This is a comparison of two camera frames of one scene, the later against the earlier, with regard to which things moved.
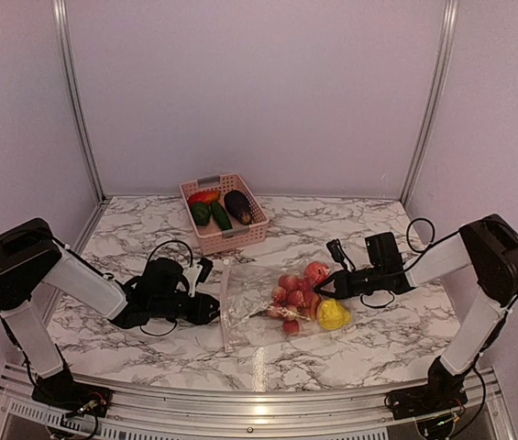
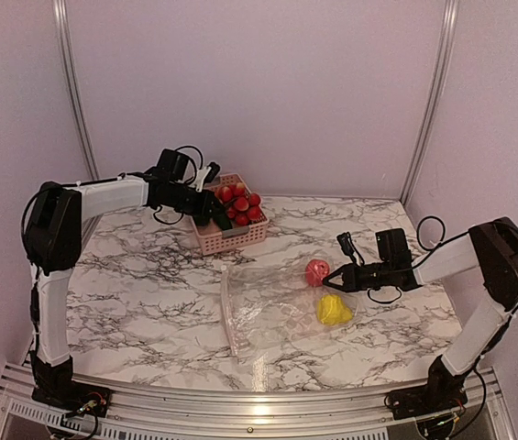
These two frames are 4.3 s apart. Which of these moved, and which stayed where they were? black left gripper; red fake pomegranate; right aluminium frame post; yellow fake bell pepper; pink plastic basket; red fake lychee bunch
Moved: red fake lychee bunch; black left gripper
Stayed: red fake pomegranate; right aluminium frame post; yellow fake bell pepper; pink plastic basket
